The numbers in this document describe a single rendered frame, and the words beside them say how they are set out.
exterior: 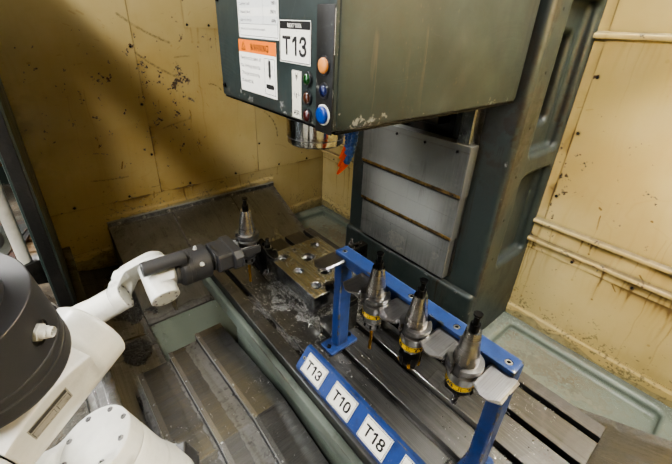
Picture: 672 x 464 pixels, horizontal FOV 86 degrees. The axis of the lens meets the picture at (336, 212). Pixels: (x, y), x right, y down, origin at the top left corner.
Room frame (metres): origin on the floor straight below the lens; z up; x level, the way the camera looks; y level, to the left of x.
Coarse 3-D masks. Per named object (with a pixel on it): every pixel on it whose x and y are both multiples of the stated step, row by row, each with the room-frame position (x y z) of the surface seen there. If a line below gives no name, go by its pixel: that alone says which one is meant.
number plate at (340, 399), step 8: (336, 384) 0.60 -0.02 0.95; (336, 392) 0.59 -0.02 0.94; (344, 392) 0.58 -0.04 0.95; (328, 400) 0.58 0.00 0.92; (336, 400) 0.57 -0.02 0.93; (344, 400) 0.57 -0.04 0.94; (352, 400) 0.56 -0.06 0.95; (336, 408) 0.56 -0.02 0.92; (344, 408) 0.55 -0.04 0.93; (352, 408) 0.55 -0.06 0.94; (344, 416) 0.54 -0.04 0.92
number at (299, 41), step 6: (294, 36) 0.71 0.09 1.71; (300, 36) 0.69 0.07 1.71; (306, 36) 0.68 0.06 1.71; (294, 42) 0.71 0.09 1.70; (300, 42) 0.69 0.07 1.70; (306, 42) 0.68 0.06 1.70; (294, 48) 0.71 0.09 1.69; (300, 48) 0.69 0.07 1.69; (306, 48) 0.68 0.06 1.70; (294, 54) 0.71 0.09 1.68; (300, 54) 0.69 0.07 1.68; (306, 54) 0.68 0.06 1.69; (306, 60) 0.68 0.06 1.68
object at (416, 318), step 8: (416, 296) 0.53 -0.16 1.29; (416, 304) 0.52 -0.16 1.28; (424, 304) 0.52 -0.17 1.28; (408, 312) 0.53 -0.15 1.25; (416, 312) 0.52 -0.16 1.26; (424, 312) 0.52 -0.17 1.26; (408, 320) 0.53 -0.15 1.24; (416, 320) 0.52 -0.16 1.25; (424, 320) 0.52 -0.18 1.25; (416, 328) 0.51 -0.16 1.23; (424, 328) 0.52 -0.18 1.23
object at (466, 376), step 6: (450, 348) 0.47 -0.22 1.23; (450, 354) 0.46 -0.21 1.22; (480, 354) 0.46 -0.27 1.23; (450, 360) 0.45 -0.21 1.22; (480, 360) 0.45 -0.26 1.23; (450, 366) 0.44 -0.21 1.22; (456, 366) 0.44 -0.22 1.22; (480, 366) 0.44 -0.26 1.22; (450, 372) 0.44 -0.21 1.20; (456, 372) 0.44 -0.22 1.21; (462, 372) 0.42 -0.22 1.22; (468, 372) 0.42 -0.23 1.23; (474, 372) 0.42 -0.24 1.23; (480, 372) 0.43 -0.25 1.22; (462, 378) 0.43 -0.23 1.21; (468, 378) 0.43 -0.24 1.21; (474, 378) 0.43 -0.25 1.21
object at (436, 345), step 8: (440, 328) 0.53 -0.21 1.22; (432, 336) 0.51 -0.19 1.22; (440, 336) 0.51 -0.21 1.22; (448, 336) 0.51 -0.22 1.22; (424, 344) 0.49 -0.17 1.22; (432, 344) 0.49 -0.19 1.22; (440, 344) 0.49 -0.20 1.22; (448, 344) 0.49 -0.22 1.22; (456, 344) 0.49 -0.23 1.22; (424, 352) 0.47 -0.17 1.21; (432, 352) 0.47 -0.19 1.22; (440, 352) 0.47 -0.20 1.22
